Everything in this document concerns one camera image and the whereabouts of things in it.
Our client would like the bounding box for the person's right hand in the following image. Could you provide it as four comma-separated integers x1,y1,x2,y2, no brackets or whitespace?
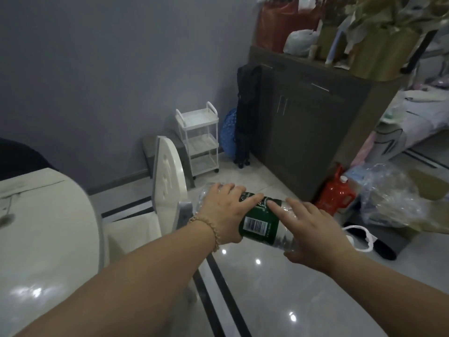
266,197,355,278

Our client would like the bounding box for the person's left hand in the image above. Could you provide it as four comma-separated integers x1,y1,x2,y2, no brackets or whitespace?
195,182,266,246

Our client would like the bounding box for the green label water bottle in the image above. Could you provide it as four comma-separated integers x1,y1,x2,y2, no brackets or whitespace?
195,182,302,251

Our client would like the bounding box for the white tiered storage cart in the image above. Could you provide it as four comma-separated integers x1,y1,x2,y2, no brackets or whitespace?
174,101,221,179

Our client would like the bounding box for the person's left forearm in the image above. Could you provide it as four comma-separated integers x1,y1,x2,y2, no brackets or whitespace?
14,219,217,337

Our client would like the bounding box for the person's right forearm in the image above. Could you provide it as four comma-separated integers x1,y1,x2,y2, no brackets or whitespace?
328,250,449,337

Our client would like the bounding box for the red plastic jug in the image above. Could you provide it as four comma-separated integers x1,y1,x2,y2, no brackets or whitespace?
315,164,357,218

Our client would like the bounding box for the white chair with arc cutouts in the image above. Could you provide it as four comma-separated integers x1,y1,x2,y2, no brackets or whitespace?
101,135,199,306

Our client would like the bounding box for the black slipper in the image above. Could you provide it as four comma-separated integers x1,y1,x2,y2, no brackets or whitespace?
345,222,398,261

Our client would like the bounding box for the blue perforated basket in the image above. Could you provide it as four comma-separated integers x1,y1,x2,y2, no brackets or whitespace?
220,108,239,162

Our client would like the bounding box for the grey stool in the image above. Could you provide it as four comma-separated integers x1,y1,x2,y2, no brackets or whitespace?
142,131,197,188

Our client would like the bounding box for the dark grey cabinet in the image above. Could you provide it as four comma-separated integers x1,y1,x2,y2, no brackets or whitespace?
248,45,409,204

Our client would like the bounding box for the black fabric bag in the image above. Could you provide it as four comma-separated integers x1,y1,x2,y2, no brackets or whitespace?
233,64,264,169

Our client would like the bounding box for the cardboard box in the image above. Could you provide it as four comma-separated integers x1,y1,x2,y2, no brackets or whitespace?
403,168,449,235

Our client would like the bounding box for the white table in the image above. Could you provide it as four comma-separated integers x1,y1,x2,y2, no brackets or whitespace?
0,167,106,337

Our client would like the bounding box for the white plastic bag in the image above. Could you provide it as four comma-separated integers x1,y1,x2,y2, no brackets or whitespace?
282,29,320,57

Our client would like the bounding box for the large gold plant pot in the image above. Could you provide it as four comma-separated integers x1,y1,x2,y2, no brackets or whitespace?
336,0,449,82

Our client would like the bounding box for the small gold plant pot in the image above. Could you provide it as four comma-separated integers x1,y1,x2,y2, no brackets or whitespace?
315,0,351,62

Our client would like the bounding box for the beige beaded bracelet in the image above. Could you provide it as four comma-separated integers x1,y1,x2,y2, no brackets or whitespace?
188,213,221,253

